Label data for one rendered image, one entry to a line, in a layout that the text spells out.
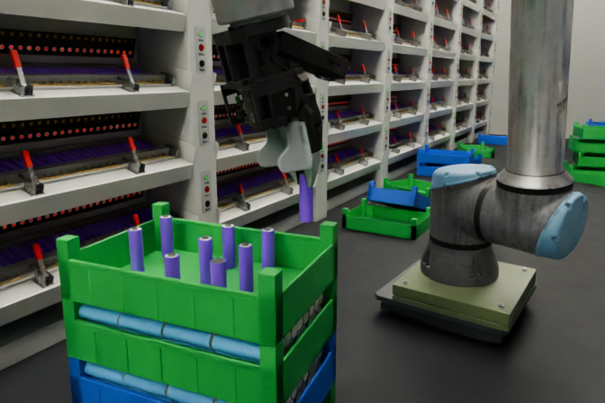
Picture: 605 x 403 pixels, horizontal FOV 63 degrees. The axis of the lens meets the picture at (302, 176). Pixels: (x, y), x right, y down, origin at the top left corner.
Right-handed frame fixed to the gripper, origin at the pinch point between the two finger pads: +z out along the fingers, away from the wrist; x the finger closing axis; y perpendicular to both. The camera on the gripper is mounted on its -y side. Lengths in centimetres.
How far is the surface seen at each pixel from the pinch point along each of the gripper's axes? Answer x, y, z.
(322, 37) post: -105, -93, -3
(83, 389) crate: -12.7, 32.9, 19.3
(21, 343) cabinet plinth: -63, 38, 34
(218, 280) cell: 2.4, 16.7, 6.0
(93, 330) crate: -10.4, 29.3, 11.2
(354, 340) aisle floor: -25, -20, 54
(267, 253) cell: -4.4, 6.3, 10.2
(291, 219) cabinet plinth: -102, -58, 61
